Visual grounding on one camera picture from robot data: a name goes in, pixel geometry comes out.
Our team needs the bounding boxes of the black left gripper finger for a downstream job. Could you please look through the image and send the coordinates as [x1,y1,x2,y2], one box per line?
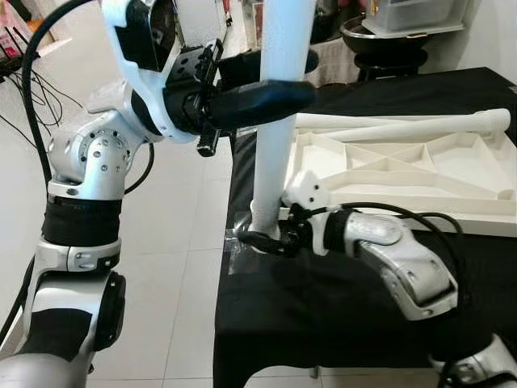
[207,78,319,132]
[218,48,321,90]

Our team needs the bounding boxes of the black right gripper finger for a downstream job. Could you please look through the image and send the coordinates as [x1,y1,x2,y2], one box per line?
[235,230,287,259]

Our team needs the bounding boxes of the white plastic table leg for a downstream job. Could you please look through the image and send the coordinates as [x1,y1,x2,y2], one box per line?
[249,0,317,247]
[319,109,514,145]
[292,113,380,132]

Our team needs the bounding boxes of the clear tape patch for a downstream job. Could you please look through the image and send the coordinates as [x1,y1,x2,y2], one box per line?
[229,230,271,272]

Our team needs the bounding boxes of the red printed box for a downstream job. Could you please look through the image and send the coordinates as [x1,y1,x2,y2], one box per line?
[241,0,267,49]

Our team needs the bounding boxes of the beige skirted side table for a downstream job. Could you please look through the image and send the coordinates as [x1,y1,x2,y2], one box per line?
[309,36,362,87]

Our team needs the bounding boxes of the black bag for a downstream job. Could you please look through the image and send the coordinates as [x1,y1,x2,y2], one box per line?
[311,0,366,43]

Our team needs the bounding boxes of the black round stool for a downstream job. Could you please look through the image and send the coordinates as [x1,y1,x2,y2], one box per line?
[355,53,422,82]

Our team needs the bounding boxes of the clear plastic storage box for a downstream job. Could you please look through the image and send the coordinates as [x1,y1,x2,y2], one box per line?
[362,0,471,36]

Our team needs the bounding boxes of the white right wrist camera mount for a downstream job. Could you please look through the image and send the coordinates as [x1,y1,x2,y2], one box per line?
[281,170,328,255]

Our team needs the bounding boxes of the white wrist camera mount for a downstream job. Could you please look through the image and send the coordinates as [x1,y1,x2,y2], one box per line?
[281,170,328,255]
[101,0,195,145]

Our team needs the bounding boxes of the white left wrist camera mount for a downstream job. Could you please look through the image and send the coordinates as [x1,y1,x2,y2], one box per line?
[101,0,195,145]

